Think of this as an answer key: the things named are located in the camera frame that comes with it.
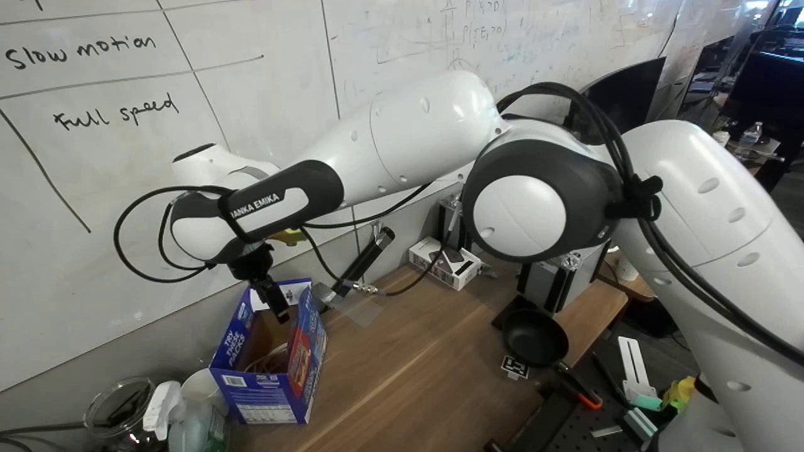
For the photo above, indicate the small white product box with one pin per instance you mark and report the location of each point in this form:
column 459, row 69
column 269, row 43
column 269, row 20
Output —
column 450, row 267

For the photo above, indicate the grey battery box near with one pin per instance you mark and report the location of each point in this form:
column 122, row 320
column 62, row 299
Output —
column 558, row 282

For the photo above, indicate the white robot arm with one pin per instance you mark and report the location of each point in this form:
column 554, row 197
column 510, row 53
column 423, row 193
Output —
column 699, row 230

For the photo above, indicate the green spray bottle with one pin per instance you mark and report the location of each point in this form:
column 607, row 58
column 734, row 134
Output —
column 189, row 416

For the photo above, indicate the black frying pan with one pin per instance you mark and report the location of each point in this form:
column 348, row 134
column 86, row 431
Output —
column 531, row 334

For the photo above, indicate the blue cardboard box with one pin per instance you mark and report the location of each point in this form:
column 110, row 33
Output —
column 268, row 370

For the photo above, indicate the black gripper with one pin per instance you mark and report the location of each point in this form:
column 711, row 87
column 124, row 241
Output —
column 255, row 269

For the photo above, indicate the clear tape patch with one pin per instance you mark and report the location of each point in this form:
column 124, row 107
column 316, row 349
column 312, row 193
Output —
column 353, row 308

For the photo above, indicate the black cylindrical handle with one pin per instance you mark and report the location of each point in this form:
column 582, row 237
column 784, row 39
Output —
column 361, row 264

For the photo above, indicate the clear glass jar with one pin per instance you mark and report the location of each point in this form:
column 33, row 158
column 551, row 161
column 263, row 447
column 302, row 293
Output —
column 113, row 417

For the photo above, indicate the orange handled pliers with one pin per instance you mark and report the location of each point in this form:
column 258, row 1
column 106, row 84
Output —
column 580, row 389

